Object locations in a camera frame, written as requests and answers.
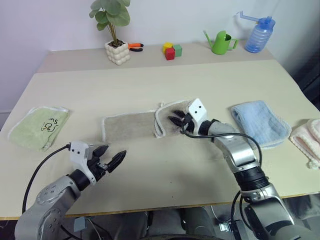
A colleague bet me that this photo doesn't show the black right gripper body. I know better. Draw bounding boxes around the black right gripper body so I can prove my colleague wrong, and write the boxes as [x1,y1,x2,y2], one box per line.
[183,112,201,132]

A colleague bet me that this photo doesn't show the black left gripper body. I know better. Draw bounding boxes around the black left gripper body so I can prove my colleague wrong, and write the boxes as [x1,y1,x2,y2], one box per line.
[86,152,111,182]

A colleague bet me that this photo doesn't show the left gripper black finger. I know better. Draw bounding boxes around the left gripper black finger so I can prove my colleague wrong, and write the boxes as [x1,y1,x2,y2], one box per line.
[92,144,110,159]
[107,150,128,174]

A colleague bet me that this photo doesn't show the beige towel with white trim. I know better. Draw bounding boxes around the beige towel with white trim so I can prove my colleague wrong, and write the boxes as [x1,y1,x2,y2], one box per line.
[101,99,201,140]

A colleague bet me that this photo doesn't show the light blue towel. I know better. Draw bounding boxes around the light blue towel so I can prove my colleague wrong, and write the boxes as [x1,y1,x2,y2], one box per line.
[230,100,292,151]

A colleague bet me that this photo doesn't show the green towel with drawing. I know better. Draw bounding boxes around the green towel with drawing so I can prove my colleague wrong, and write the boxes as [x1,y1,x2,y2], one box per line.
[7,106,71,153]

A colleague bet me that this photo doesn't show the pale pink towel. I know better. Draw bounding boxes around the pale pink towel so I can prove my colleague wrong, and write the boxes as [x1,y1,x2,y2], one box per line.
[289,118,320,170]

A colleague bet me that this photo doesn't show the cream table mat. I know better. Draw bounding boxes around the cream table mat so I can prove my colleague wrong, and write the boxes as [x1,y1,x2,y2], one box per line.
[0,59,320,221]

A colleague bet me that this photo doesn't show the small grey-blue box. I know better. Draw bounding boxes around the small grey-blue box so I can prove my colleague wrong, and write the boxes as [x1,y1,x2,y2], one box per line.
[74,216,87,232]

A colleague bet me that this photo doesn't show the red cube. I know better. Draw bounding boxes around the red cube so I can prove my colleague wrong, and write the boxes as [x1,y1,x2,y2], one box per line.
[164,47,177,61]

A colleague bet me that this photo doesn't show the green cube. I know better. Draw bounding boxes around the green cube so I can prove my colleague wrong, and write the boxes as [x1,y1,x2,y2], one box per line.
[172,44,183,58]

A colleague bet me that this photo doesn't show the yellow cube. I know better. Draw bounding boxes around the yellow cube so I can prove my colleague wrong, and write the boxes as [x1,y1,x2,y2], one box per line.
[162,42,175,54]

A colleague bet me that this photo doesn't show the green watering can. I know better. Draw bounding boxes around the green watering can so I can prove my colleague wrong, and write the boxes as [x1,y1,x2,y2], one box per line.
[202,30,240,55]

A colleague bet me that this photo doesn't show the orange and black pliers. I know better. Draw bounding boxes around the orange and black pliers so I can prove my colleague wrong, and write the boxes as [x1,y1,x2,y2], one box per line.
[127,42,145,53]

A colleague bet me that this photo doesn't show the green plant in white pot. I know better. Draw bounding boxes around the green plant in white pot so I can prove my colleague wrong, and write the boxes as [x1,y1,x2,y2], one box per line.
[89,0,132,66]

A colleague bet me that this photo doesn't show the dark grey rounded shape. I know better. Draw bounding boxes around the dark grey rounded shape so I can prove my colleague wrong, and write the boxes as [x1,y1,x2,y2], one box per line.
[178,206,219,240]

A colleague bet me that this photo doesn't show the blue plastic pump bottle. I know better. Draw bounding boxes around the blue plastic pump bottle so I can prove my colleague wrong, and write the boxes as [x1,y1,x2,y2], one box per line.
[234,10,277,54]

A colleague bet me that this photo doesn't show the black object beside table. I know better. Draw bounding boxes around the black object beside table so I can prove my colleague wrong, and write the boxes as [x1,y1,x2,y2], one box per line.
[291,44,320,112]

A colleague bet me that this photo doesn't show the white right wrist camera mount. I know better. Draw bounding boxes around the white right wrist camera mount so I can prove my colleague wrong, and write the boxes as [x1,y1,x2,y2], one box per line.
[187,98,209,132]

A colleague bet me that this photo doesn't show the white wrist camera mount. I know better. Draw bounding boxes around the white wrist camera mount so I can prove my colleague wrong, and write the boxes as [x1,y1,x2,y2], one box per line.
[69,140,98,186]
[187,98,209,132]

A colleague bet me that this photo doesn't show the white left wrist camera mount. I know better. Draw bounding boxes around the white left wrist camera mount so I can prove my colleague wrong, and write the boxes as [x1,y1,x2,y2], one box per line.
[69,140,98,186]

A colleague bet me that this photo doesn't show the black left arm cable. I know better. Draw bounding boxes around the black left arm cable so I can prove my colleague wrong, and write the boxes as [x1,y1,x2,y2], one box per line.
[21,143,72,213]

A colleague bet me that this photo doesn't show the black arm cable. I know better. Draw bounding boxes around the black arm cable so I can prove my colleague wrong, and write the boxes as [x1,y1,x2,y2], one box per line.
[21,143,72,213]
[182,124,263,173]

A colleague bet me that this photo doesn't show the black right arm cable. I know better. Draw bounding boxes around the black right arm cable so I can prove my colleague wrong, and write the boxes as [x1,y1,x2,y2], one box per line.
[182,124,263,173]

